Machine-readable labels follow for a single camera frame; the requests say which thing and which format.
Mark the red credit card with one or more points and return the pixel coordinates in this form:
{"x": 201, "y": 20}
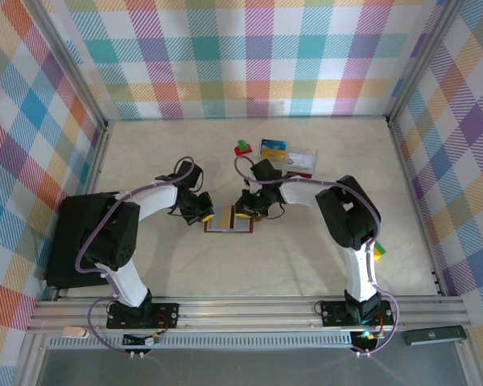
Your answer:
{"x": 302, "y": 174}

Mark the red and green toy block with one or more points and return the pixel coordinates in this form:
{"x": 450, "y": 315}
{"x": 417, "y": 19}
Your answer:
{"x": 243, "y": 149}

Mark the aluminium frame post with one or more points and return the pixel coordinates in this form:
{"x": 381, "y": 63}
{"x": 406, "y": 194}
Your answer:
{"x": 71, "y": 64}
{"x": 422, "y": 60}

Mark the yellow and green toy block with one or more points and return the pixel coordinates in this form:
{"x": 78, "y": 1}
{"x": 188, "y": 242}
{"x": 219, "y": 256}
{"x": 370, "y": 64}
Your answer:
{"x": 380, "y": 250}

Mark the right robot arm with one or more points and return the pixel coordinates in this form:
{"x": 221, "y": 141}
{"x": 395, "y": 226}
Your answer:
{"x": 358, "y": 273}

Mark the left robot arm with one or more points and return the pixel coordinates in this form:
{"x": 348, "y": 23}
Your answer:
{"x": 129, "y": 281}

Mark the small electronics board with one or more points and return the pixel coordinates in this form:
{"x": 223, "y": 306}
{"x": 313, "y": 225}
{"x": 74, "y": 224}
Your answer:
{"x": 151, "y": 341}
{"x": 368, "y": 335}

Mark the white credit card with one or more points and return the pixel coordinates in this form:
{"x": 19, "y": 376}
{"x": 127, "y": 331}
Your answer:
{"x": 302, "y": 158}

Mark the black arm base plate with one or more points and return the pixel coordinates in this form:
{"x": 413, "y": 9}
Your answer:
{"x": 169, "y": 311}
{"x": 330, "y": 311}

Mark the black flat device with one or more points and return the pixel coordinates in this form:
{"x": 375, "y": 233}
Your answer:
{"x": 434, "y": 335}

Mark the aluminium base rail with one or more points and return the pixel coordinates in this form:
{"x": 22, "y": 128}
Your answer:
{"x": 245, "y": 311}

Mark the card box with blue top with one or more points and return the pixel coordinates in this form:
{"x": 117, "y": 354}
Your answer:
{"x": 273, "y": 144}

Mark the black hard case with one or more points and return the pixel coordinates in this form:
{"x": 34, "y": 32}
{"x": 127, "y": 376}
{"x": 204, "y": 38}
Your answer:
{"x": 72, "y": 241}

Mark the gold credit card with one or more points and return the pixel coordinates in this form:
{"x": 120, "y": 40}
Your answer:
{"x": 271, "y": 154}
{"x": 224, "y": 217}

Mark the aluminium side rail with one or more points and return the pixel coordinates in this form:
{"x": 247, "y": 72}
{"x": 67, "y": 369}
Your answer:
{"x": 98, "y": 154}
{"x": 416, "y": 201}

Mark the brown leather card holder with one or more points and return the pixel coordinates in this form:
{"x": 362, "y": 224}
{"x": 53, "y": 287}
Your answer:
{"x": 241, "y": 225}

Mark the pink eraser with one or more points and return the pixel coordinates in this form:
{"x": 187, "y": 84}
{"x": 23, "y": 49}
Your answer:
{"x": 74, "y": 332}

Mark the clear plastic card tray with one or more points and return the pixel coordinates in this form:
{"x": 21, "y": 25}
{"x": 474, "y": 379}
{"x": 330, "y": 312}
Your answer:
{"x": 306, "y": 149}

